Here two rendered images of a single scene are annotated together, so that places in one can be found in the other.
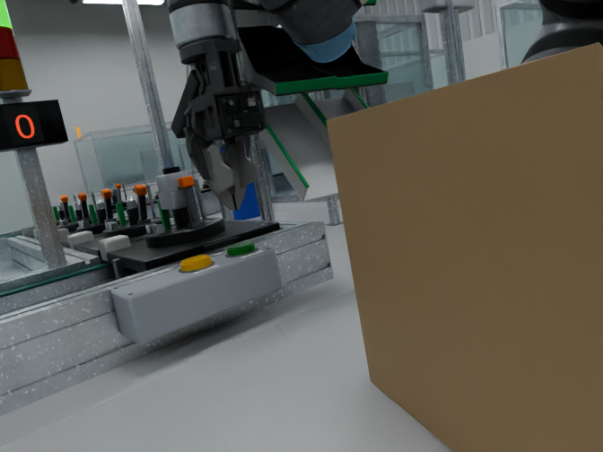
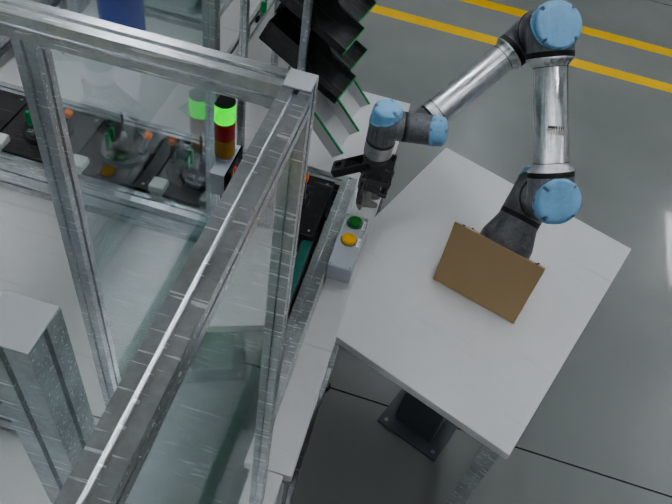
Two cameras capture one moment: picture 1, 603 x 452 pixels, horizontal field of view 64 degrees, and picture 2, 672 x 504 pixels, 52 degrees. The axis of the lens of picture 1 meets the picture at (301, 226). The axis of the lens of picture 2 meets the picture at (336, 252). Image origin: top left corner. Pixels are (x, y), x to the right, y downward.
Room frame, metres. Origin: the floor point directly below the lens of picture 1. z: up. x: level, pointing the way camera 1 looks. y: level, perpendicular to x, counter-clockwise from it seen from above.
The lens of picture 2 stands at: (-0.25, 1.13, 2.41)
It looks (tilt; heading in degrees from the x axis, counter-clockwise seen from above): 49 degrees down; 313
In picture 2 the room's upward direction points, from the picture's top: 11 degrees clockwise
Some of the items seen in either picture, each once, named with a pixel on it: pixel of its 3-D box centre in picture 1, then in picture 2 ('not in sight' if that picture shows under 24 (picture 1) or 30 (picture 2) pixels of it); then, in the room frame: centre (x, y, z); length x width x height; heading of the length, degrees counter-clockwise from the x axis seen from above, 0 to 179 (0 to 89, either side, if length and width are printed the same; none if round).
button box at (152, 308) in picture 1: (201, 288); (347, 247); (0.62, 0.15, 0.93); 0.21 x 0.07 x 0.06; 126
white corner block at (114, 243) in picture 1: (115, 248); not in sight; (0.87, 0.34, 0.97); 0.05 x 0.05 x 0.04; 36
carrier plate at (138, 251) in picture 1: (187, 242); (285, 199); (0.84, 0.20, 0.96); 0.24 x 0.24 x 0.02; 36
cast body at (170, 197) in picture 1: (172, 187); not in sight; (0.85, 0.21, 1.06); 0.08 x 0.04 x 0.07; 36
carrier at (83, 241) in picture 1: (134, 213); not in sight; (1.05, 0.36, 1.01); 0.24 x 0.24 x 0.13; 36
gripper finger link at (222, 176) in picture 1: (224, 178); (367, 202); (0.64, 0.09, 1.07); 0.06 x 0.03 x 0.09; 36
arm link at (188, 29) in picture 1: (205, 31); (379, 147); (0.65, 0.08, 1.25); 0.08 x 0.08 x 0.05
